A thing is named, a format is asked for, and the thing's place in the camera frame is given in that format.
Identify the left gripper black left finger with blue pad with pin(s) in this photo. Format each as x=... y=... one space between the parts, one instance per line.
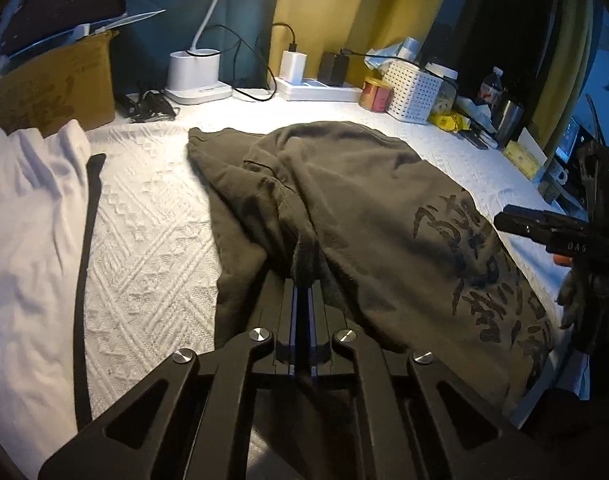
x=191 y=416

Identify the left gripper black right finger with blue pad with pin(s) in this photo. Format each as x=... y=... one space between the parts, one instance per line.
x=415 y=419

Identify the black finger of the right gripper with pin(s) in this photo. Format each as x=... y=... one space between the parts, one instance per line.
x=541 y=226

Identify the dark olive t-shirt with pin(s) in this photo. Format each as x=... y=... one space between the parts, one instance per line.
x=395 y=244

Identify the yellow tissue box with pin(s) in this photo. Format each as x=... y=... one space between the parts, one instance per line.
x=524 y=161

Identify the stainless steel cup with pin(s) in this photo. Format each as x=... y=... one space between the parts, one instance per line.
x=508 y=120

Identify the black phone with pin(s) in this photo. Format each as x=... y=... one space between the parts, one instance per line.
x=473 y=138

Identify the white textured bed cover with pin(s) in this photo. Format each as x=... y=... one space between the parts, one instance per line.
x=151 y=286

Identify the yellow snack package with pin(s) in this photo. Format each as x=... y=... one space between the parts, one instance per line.
x=450 y=122

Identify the plastic water bottle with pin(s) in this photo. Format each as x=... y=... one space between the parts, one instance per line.
x=491 y=88

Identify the white perforated plastic basket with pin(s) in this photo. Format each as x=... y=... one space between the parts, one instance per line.
x=414 y=92

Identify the red yellow tin can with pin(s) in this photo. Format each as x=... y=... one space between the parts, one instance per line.
x=376 y=95

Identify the black power adapter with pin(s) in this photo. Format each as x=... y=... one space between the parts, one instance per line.
x=333 y=69

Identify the white folded garment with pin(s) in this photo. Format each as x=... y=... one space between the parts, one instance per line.
x=43 y=204

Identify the white power strip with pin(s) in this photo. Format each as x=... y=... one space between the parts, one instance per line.
x=312 y=90

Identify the white usb charger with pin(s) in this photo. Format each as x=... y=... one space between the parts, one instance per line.
x=292 y=67

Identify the white desk lamp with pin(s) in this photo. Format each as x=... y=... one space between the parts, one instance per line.
x=194 y=73

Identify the brown cardboard box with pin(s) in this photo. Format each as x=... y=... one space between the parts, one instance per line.
x=71 y=82

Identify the dark tablet on box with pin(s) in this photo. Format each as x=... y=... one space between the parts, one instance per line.
x=34 y=22

